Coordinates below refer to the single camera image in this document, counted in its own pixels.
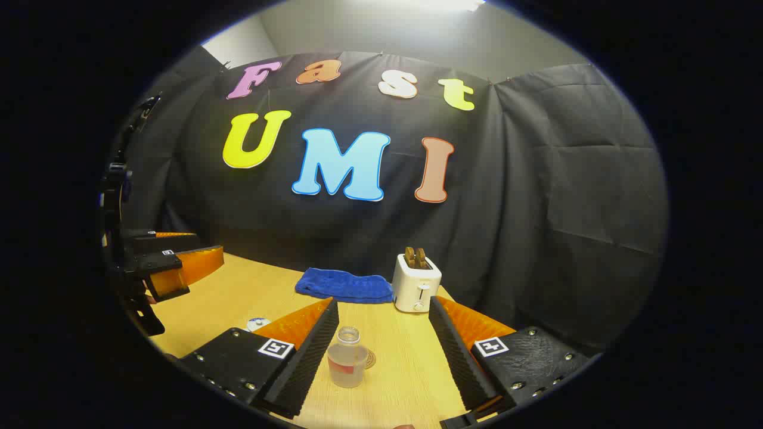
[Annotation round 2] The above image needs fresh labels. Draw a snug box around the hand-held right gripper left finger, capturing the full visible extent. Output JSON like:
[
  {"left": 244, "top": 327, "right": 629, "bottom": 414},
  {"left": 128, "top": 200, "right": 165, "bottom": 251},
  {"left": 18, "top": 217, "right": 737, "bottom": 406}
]
[{"left": 179, "top": 297, "right": 340, "bottom": 419}]

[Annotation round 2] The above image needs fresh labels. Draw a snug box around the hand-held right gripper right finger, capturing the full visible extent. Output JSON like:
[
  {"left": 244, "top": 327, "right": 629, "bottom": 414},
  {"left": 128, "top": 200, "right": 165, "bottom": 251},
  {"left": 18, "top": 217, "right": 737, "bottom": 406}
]
[{"left": 428, "top": 295, "right": 597, "bottom": 427}]

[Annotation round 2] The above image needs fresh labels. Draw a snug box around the clear water bottle pink label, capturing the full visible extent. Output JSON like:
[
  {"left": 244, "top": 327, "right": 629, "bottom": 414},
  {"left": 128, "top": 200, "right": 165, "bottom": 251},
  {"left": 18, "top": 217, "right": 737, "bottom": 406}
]
[{"left": 327, "top": 326, "right": 369, "bottom": 389}]

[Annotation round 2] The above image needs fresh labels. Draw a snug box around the blue towel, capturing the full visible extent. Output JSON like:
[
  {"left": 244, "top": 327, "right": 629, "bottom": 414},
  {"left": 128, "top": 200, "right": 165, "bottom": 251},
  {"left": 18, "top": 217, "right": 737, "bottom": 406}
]
[{"left": 295, "top": 268, "right": 394, "bottom": 304}]

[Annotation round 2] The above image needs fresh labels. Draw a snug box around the white toaster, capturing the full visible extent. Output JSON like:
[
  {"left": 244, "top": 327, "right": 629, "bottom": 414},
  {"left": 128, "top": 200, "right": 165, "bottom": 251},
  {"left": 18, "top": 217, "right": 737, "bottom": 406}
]
[{"left": 392, "top": 253, "right": 443, "bottom": 313}]

